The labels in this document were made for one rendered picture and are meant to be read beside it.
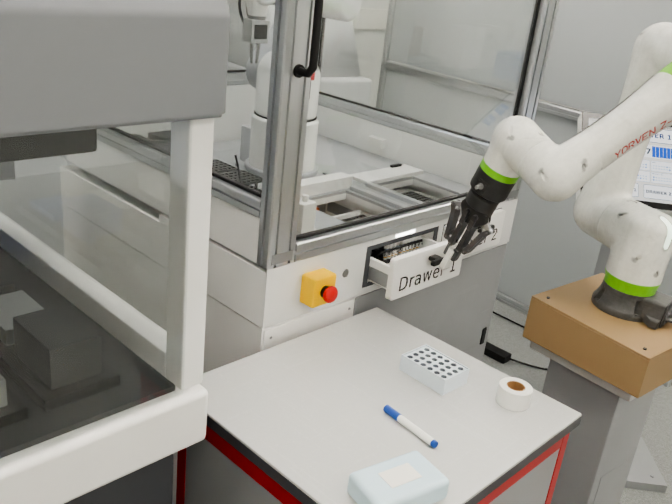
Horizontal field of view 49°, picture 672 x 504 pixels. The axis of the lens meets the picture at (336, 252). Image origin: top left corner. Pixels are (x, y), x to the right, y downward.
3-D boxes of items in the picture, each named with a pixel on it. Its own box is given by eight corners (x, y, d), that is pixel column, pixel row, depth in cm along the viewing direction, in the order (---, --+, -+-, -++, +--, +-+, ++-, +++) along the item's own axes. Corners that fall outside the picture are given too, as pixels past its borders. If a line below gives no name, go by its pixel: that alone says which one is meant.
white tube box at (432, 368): (466, 383, 159) (469, 368, 158) (442, 395, 154) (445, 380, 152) (423, 358, 167) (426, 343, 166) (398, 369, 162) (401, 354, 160)
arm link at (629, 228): (625, 267, 187) (648, 197, 180) (669, 296, 174) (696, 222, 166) (584, 269, 182) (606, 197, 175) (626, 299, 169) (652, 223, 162)
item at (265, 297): (509, 241, 234) (518, 198, 228) (262, 329, 164) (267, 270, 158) (306, 162, 293) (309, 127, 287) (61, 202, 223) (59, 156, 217)
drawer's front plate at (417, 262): (459, 275, 199) (466, 237, 195) (389, 301, 180) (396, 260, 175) (454, 272, 200) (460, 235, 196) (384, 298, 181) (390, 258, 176)
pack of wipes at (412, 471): (413, 466, 131) (416, 446, 130) (448, 500, 124) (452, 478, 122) (344, 492, 123) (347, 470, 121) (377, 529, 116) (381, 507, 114)
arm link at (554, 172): (650, 97, 164) (652, 62, 155) (689, 126, 158) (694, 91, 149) (519, 188, 163) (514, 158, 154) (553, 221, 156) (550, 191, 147)
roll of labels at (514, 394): (496, 408, 152) (500, 392, 150) (494, 390, 158) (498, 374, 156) (530, 414, 151) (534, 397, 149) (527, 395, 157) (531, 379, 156)
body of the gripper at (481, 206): (464, 183, 170) (447, 214, 175) (491, 205, 166) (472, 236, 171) (482, 179, 175) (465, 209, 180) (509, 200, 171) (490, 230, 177)
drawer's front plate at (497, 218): (499, 243, 226) (506, 209, 221) (442, 263, 206) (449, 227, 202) (494, 241, 227) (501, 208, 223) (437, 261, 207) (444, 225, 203)
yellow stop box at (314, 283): (336, 302, 171) (339, 274, 168) (313, 310, 166) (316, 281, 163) (320, 294, 174) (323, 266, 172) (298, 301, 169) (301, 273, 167)
